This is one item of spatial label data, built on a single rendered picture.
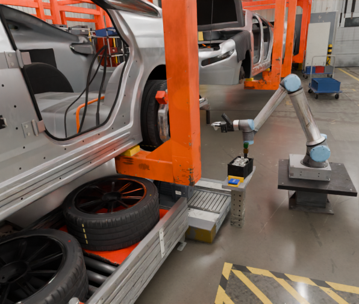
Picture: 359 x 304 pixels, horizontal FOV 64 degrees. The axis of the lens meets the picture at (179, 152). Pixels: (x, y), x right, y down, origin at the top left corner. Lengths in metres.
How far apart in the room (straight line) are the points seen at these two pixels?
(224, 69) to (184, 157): 3.17
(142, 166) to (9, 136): 1.00
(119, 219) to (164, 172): 0.51
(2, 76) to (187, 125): 1.05
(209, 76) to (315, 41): 9.32
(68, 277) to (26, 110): 0.82
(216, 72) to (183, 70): 3.13
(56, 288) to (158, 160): 1.07
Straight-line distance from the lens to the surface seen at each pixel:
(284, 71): 7.88
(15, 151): 1.58
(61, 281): 1.52
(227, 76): 5.04
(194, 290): 2.04
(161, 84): 2.48
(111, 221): 1.84
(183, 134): 1.92
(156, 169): 2.13
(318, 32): 13.87
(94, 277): 1.84
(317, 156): 2.55
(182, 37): 1.82
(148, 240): 1.80
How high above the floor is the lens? 1.48
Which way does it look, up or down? 21 degrees down
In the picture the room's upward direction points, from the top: 3 degrees counter-clockwise
